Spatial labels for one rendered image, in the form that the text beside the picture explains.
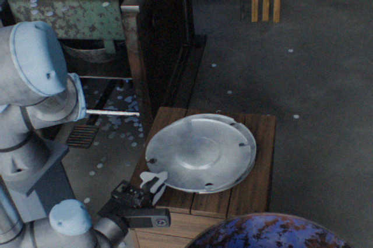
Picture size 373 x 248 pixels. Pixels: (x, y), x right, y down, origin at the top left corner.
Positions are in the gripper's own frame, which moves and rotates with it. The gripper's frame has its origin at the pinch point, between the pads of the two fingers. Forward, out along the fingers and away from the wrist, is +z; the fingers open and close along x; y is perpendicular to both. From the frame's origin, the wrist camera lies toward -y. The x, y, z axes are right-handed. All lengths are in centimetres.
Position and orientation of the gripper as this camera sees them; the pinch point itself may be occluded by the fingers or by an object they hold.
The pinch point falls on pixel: (166, 177)
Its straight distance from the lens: 119.3
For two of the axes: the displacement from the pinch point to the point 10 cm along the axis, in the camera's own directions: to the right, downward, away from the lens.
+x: 0.4, 7.8, 6.3
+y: -8.6, -2.9, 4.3
